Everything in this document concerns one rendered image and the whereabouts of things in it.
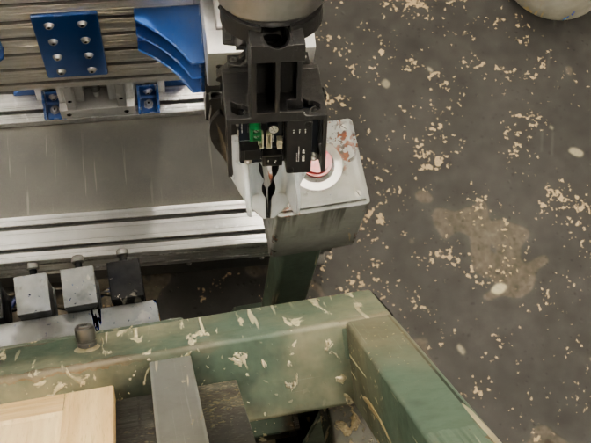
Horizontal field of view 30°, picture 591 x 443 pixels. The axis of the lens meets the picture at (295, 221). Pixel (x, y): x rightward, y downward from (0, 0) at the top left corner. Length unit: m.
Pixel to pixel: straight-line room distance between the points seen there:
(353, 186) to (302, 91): 0.60
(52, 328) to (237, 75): 0.78
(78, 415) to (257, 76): 0.60
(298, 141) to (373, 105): 1.69
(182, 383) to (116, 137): 1.01
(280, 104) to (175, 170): 1.39
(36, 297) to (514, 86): 1.38
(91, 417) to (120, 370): 0.10
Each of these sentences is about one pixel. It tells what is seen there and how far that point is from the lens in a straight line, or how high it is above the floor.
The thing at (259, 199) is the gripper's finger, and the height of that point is 1.37.
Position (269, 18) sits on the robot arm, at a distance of 0.73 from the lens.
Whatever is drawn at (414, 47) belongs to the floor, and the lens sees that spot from 2.55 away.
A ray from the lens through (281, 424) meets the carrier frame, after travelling 2.05.
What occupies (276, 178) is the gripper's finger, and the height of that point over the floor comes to 1.39.
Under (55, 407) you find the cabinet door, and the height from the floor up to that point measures 0.93.
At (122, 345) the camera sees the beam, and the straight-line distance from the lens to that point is 1.38.
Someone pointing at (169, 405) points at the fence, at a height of 1.03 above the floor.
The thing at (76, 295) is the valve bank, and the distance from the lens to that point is 1.50.
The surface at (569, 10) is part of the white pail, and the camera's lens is 2.63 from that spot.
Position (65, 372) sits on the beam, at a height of 0.90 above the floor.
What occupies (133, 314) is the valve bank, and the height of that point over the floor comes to 0.74.
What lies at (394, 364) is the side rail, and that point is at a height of 1.05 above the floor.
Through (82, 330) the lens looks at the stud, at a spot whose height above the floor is 0.88.
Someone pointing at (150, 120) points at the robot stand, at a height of 0.21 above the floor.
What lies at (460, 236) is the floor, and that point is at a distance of 2.38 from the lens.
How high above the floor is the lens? 2.20
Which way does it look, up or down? 70 degrees down
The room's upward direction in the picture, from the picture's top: 13 degrees clockwise
